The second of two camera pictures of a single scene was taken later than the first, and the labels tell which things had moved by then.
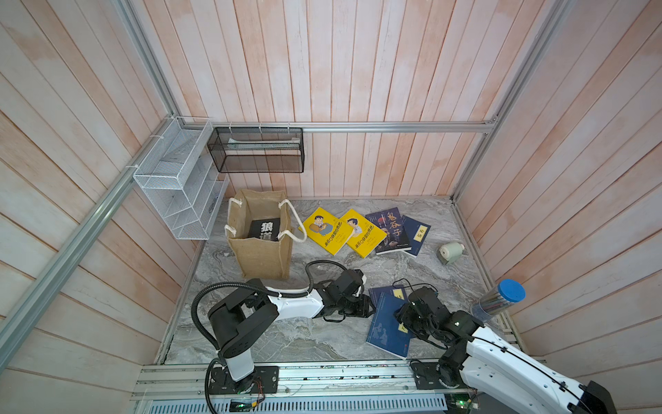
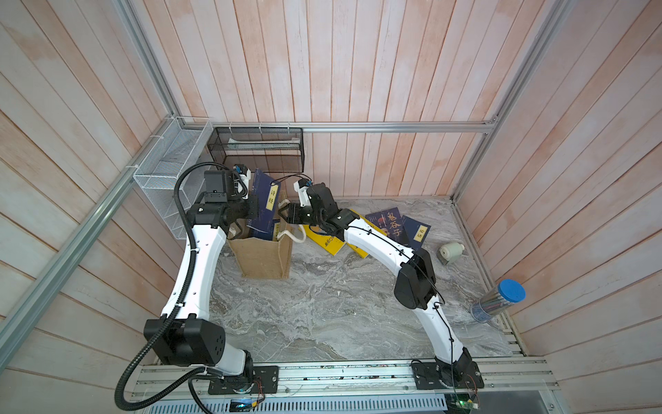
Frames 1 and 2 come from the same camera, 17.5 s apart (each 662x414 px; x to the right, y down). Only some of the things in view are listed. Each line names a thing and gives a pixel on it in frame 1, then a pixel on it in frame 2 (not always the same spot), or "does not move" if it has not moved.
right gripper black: [403, 314] → [293, 212]
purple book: [397, 290] → [265, 205]
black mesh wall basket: [258, 149] does not move
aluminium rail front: [333, 382] does not move
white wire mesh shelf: [181, 178] does not move
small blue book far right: [416, 232] does not move
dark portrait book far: [390, 222] does not move
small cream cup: [451, 252] does not move
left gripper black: [364, 308] → [252, 212]
